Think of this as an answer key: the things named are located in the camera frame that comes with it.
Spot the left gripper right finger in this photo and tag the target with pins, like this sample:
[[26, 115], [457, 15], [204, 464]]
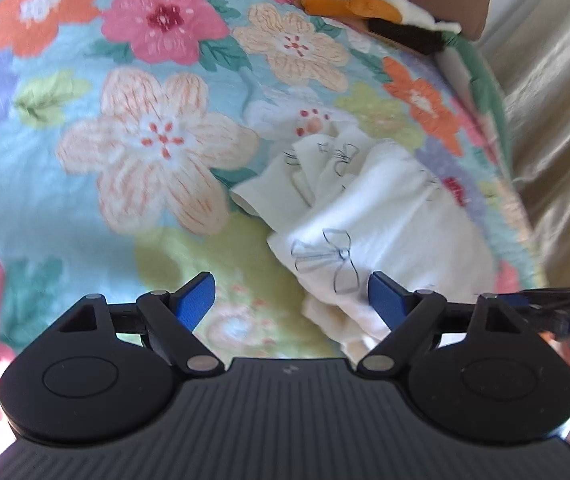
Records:
[[411, 318]]

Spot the floral quilted bedspread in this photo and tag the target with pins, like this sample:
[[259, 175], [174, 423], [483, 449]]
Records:
[[126, 124]]

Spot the beige satin curtain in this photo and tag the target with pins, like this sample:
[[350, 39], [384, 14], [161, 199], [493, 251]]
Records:
[[527, 46]]

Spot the white bow-print garment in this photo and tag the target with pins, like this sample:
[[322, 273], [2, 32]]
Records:
[[341, 207]]

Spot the orange black white plush toy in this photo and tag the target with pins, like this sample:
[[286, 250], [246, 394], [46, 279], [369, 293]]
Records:
[[393, 21]]

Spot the green crocodile plush toy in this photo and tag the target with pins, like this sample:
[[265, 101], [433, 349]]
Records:
[[470, 77]]

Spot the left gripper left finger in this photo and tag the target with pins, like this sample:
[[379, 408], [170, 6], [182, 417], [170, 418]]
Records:
[[170, 319]]

